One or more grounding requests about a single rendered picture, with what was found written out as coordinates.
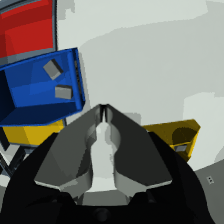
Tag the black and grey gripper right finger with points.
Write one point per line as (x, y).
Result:
(146, 163)

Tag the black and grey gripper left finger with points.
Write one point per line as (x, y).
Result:
(61, 163)

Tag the grey metal block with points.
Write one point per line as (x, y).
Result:
(53, 69)
(180, 147)
(63, 91)

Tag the yellow bin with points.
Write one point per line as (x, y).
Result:
(178, 133)

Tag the blue bin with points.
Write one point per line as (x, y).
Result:
(27, 93)

